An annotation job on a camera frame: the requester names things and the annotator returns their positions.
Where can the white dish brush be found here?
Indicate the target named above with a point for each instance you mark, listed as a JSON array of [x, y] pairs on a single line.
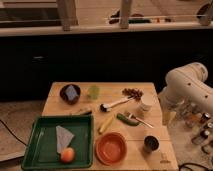
[[106, 107]]

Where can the red bowl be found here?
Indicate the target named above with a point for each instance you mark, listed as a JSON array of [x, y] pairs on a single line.
[[111, 148]]

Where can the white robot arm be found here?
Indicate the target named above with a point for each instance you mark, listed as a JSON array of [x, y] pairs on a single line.
[[186, 83]]

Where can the dark brown bowl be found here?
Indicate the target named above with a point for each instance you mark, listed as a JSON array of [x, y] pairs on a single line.
[[64, 96]]

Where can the green translucent cup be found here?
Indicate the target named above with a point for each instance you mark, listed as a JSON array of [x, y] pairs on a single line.
[[93, 92]]

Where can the brown grapes bunch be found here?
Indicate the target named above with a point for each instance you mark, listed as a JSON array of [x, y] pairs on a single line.
[[135, 93]]

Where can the green cucumber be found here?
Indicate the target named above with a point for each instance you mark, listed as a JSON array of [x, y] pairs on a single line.
[[127, 121]]

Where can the small wooden block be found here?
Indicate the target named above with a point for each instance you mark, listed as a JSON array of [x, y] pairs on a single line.
[[84, 111]]

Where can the yellow banana toy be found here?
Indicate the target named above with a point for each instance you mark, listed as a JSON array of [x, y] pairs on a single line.
[[105, 124]]

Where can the blue sponge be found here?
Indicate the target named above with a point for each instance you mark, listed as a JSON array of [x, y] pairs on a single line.
[[71, 93]]

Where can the white paper cup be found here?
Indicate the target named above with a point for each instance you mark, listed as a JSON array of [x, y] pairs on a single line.
[[146, 102]]

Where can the grey folded cloth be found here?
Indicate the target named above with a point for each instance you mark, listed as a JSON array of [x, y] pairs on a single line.
[[63, 137]]

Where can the dark metal cup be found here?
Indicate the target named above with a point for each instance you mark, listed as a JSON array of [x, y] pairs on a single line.
[[151, 144]]

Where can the green plastic tray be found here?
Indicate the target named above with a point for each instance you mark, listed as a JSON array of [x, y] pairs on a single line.
[[51, 135]]

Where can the orange peach fruit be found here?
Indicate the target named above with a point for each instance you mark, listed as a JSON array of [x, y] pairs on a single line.
[[67, 155]]

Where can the spice bottle dark cap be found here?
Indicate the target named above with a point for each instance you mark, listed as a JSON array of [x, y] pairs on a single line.
[[201, 137]]

